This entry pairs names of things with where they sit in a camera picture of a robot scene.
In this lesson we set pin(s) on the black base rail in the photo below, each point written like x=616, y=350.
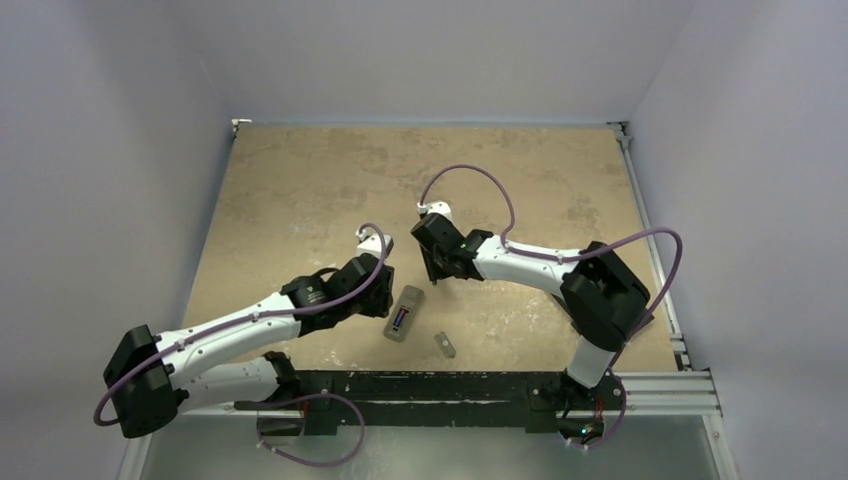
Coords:
x=319, y=402

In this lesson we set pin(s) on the white remote control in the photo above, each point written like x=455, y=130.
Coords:
x=412, y=298

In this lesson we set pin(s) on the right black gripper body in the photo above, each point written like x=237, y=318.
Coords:
x=432, y=258

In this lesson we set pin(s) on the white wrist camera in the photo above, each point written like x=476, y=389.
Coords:
x=371, y=242
x=438, y=207

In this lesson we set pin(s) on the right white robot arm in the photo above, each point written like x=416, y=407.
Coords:
x=606, y=301

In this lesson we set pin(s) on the grey battery cover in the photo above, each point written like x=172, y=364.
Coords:
x=445, y=345

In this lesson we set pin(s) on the purple battery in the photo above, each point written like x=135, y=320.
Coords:
x=399, y=318

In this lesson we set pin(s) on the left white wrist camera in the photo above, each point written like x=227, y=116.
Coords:
x=371, y=242

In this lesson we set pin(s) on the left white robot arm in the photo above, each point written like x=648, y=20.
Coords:
x=151, y=377

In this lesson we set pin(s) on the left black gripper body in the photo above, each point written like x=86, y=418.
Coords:
x=373, y=305

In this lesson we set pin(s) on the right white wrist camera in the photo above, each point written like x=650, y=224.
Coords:
x=438, y=207

